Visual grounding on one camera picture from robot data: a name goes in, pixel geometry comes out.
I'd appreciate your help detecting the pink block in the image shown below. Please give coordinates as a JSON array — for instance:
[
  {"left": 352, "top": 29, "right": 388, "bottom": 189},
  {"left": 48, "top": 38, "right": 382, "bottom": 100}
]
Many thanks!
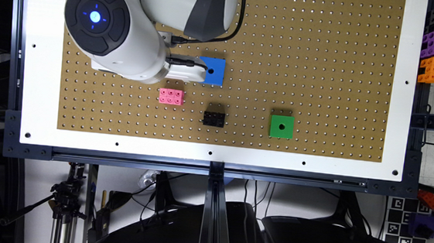
[{"left": 158, "top": 87, "right": 184, "bottom": 105}]

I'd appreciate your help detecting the blue cube with hole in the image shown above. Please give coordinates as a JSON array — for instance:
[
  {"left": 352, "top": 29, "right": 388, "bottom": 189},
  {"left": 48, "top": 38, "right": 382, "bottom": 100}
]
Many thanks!
[{"left": 200, "top": 56, "right": 226, "bottom": 86}]

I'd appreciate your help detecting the purple cube below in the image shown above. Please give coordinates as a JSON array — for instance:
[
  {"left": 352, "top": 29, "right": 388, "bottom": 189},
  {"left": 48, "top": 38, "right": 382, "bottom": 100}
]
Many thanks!
[{"left": 408, "top": 213, "right": 434, "bottom": 239}]

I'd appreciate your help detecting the black camera tripod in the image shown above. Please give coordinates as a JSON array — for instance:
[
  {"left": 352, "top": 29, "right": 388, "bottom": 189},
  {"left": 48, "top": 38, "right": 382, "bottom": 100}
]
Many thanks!
[{"left": 0, "top": 162, "right": 87, "bottom": 243}]

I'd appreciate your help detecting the black aluminium frame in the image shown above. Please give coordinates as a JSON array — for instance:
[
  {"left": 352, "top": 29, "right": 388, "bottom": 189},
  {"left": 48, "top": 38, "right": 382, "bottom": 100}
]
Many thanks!
[{"left": 3, "top": 0, "right": 429, "bottom": 243}]

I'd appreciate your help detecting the fiducial marker board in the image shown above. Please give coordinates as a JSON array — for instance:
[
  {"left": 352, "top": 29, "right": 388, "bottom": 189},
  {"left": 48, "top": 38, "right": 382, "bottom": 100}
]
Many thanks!
[{"left": 380, "top": 197, "right": 431, "bottom": 243}]

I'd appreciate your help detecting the black chair left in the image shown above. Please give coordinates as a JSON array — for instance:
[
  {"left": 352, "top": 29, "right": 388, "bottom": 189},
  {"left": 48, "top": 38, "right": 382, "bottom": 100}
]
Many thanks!
[{"left": 96, "top": 202, "right": 265, "bottom": 243}]

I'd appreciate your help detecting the red block below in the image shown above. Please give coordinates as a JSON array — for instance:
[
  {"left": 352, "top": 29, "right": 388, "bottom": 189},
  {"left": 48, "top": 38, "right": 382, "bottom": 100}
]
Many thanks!
[{"left": 417, "top": 190, "right": 434, "bottom": 209}]

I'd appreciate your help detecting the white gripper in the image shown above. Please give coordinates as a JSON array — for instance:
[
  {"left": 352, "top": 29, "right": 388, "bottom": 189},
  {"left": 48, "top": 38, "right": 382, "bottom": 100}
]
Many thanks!
[{"left": 166, "top": 54, "right": 208, "bottom": 82}]

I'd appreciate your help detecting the brown pegboard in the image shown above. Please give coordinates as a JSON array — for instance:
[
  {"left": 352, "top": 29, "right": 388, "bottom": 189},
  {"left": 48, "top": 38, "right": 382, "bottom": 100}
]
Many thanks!
[{"left": 56, "top": 0, "right": 407, "bottom": 162}]

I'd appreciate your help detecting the green cube with hole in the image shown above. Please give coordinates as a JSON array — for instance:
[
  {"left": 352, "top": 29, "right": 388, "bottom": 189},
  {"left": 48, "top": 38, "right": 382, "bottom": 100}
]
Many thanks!
[{"left": 268, "top": 115, "right": 295, "bottom": 139}]

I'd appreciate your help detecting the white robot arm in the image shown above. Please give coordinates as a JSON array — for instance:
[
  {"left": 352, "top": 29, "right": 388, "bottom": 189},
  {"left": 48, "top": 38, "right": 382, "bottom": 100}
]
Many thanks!
[{"left": 64, "top": 0, "right": 238, "bottom": 84}]

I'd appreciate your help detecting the black cable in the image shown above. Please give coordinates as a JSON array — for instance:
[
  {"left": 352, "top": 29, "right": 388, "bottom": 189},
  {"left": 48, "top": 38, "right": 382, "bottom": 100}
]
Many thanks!
[{"left": 166, "top": 0, "right": 248, "bottom": 74}]

